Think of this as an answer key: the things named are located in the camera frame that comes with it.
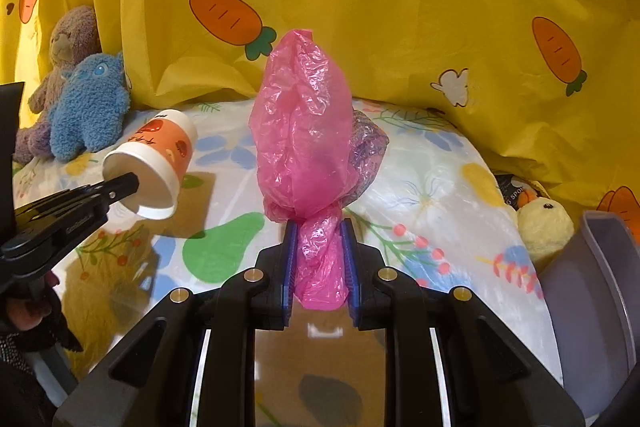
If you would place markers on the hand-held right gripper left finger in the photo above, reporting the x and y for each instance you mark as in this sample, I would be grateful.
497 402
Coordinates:
290 267

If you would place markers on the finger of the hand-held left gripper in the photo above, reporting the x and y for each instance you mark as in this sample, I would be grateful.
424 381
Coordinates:
100 192

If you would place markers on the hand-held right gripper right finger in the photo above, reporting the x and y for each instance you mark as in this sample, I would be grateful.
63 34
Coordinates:
350 267

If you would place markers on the orange paper cup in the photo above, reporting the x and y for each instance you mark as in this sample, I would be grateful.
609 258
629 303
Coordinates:
160 142

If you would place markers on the pink plastic bag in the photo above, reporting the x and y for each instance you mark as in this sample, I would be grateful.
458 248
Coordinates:
300 122

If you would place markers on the grey plastic bin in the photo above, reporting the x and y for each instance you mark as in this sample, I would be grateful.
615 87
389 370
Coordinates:
590 307

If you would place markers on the person's left forearm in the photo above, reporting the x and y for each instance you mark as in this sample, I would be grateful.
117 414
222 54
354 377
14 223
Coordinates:
30 362

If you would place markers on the person's left hand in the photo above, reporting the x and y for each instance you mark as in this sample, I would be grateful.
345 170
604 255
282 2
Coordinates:
27 312

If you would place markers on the blue plush toy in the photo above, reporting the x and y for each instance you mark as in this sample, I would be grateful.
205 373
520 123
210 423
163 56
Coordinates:
90 107

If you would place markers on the floral plastic tablecloth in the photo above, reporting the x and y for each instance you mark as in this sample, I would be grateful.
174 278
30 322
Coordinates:
440 187

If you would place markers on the purple teddy bear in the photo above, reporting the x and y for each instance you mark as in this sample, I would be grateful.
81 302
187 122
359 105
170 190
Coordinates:
70 37

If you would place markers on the black printed bag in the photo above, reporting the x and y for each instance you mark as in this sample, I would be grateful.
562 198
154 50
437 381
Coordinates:
510 192

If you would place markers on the yellow chick plush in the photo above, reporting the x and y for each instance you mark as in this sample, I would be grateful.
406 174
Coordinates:
542 227

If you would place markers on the yellow carrot print curtain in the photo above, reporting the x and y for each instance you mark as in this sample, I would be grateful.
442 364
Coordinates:
400 7

